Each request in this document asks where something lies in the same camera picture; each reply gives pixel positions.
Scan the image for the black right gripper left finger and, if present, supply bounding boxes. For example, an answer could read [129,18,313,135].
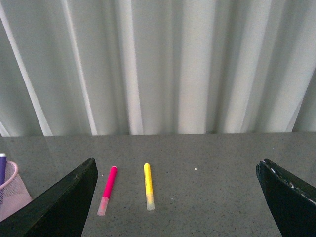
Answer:
[0,158,98,237]

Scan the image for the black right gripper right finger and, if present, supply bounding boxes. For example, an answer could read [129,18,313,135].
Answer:
[256,159,316,237]

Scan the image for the pink highlighter pen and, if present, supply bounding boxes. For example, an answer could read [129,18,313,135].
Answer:
[97,166,118,216]

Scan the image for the purple highlighter pen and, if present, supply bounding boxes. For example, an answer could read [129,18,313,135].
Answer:
[0,153,7,185]

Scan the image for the pink mesh pen cup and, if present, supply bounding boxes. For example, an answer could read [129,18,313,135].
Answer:
[0,161,33,222]

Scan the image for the yellow highlighter pen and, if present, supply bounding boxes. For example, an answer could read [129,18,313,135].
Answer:
[144,163,155,211]

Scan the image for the white pleated curtain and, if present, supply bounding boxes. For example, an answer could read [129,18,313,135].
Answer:
[0,0,316,137]

